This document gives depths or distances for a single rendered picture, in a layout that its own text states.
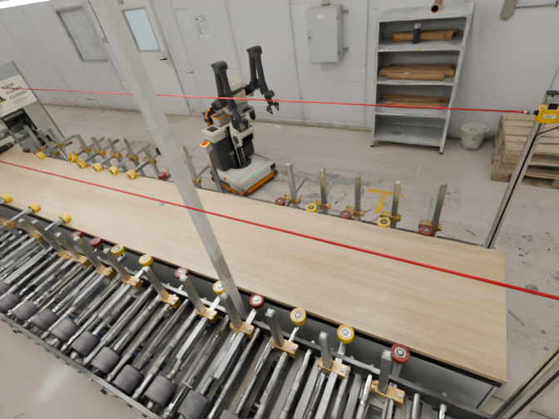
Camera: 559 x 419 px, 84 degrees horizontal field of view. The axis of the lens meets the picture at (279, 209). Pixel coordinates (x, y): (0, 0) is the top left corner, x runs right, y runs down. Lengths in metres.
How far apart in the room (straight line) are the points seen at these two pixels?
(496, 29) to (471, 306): 3.25
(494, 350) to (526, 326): 1.27
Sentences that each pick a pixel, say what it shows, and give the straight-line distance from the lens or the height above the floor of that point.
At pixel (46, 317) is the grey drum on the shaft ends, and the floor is 0.84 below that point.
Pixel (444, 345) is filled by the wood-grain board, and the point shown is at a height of 0.90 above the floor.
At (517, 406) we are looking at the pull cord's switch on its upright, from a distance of 1.34.
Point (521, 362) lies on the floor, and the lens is 2.83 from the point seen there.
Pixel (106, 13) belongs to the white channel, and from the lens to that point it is 1.08.
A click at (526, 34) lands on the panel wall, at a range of 4.46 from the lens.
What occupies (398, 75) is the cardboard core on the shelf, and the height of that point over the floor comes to 0.96.
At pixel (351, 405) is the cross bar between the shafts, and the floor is 0.74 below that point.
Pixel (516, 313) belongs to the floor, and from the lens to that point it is 3.03.
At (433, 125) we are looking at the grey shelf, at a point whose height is 0.16.
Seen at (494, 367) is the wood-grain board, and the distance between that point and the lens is 1.70.
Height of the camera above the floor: 2.37
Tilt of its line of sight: 41 degrees down
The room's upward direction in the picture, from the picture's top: 12 degrees counter-clockwise
